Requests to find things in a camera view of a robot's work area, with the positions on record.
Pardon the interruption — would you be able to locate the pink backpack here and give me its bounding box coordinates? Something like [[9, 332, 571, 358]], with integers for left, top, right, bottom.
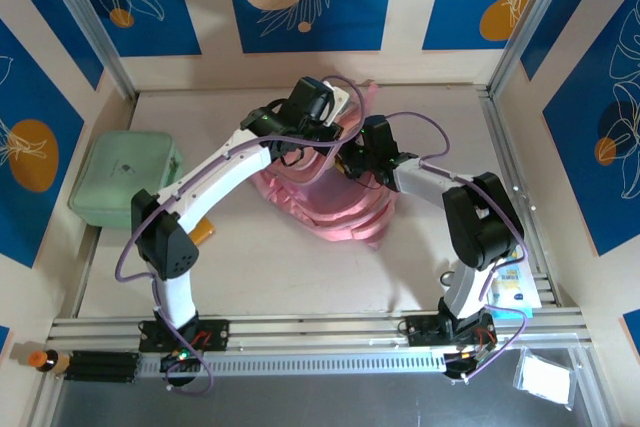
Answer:
[[249, 80, 400, 251]]

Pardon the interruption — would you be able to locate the orange marker pen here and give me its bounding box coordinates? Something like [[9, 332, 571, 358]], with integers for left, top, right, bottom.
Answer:
[[192, 219, 217, 247]]

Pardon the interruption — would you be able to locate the white plastic bag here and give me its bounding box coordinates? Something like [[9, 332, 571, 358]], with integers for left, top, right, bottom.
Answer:
[[514, 349, 574, 406]]

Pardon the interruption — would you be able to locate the blue poster beige circle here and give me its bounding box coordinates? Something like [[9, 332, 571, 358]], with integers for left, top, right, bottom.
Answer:
[[221, 0, 399, 54]]

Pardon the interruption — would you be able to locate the mint green zip case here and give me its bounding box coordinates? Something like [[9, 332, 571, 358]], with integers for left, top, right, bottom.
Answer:
[[67, 130, 185, 231]]

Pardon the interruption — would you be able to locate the blue white paper package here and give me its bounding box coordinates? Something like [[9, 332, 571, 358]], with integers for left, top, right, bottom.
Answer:
[[487, 250, 535, 319]]

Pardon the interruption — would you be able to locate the grey metal plate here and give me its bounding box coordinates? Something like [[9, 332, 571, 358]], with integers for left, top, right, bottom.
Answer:
[[49, 375, 589, 427]]

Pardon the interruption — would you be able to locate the brown bottle orange cap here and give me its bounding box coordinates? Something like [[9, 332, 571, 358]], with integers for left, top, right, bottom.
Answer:
[[27, 349, 71, 376]]

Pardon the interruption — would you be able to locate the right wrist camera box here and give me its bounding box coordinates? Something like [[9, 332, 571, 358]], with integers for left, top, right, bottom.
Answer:
[[362, 115, 400, 158]]

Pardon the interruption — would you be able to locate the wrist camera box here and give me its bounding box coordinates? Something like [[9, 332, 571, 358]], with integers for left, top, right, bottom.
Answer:
[[362, 115, 400, 158], [284, 76, 351, 129]]

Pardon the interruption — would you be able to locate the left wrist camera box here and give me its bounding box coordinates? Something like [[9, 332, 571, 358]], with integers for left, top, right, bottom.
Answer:
[[284, 76, 351, 129]]

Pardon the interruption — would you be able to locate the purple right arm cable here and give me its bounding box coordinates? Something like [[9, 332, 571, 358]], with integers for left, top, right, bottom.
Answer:
[[384, 111, 534, 386]]

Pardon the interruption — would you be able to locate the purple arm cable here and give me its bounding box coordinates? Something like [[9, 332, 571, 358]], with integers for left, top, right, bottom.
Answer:
[[384, 111, 534, 386], [114, 75, 371, 398]]

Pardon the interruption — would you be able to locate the aluminium side rail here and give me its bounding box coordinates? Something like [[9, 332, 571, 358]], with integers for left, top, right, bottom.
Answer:
[[480, 88, 559, 309]]

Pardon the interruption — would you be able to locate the aluminium front rail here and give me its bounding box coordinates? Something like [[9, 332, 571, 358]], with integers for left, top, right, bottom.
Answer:
[[47, 315, 591, 354]]

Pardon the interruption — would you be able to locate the blue floral wall poster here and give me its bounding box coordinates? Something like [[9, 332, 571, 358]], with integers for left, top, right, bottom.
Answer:
[[519, 0, 616, 81], [542, 0, 640, 257], [64, 0, 203, 58], [0, 0, 105, 92]]

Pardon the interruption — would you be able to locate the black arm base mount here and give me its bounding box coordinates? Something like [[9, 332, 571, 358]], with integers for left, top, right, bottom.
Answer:
[[399, 314, 500, 348], [138, 319, 230, 354]]

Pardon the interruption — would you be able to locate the slotted cable tray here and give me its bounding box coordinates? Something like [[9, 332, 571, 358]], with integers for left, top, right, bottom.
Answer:
[[137, 351, 447, 379]]

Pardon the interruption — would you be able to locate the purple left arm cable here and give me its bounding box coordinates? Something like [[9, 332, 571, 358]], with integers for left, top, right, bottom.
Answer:
[[114, 75, 371, 398]]

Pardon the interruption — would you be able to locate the aluminium frame post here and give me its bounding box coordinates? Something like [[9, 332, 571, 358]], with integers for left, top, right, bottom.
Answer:
[[489, 0, 576, 98], [37, 0, 140, 101]]

